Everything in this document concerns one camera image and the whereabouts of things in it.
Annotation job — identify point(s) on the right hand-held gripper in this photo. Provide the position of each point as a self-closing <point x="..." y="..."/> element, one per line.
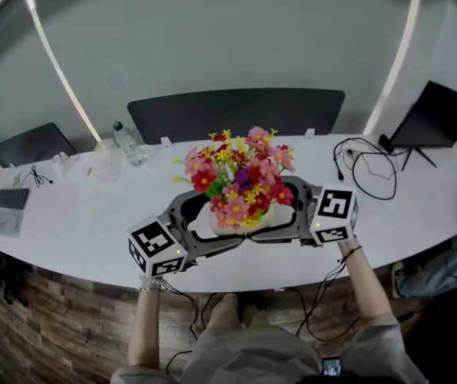
<point x="334" y="210"/>

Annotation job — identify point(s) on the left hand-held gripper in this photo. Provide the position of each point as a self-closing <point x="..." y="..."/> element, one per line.
<point x="156" y="242"/>

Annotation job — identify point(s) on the colourful flowers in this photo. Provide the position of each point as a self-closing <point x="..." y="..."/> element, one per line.
<point x="236" y="190"/>

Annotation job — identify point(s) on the person's left forearm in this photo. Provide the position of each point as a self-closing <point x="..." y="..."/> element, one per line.
<point x="146" y="326"/>

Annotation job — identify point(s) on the person's right forearm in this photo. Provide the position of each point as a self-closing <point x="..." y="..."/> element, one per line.
<point x="366" y="282"/>

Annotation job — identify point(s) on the white oval table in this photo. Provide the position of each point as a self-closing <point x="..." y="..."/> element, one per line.
<point x="392" y="222"/>

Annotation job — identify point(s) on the wide dark grey desk partition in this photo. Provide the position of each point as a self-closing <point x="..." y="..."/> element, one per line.
<point x="232" y="114"/>

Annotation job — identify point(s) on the person's beige trouser legs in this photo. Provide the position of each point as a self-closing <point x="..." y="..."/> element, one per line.
<point x="224" y="312"/>

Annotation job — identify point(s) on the clear bottle with green cap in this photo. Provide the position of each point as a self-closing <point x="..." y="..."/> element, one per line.
<point x="130" y="146"/>

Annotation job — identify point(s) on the clear plastic cup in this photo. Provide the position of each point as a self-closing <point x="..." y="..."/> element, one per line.
<point x="108" y="162"/>

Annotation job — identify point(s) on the person's grey shirt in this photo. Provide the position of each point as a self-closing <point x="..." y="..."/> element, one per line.
<point x="252" y="354"/>

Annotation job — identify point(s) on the clear plastic bag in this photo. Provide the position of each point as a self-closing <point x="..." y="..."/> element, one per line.
<point x="62" y="166"/>

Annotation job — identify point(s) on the small black device with screen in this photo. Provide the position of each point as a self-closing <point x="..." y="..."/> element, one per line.
<point x="331" y="367"/>

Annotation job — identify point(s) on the dark grey pouch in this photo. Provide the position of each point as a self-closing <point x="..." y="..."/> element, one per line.
<point x="12" y="198"/>

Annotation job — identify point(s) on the white light strip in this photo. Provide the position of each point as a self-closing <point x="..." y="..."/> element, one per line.
<point x="58" y="66"/>

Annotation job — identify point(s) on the white partition bracket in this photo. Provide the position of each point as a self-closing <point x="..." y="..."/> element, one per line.
<point x="166" y="141"/>
<point x="309" y="134"/>

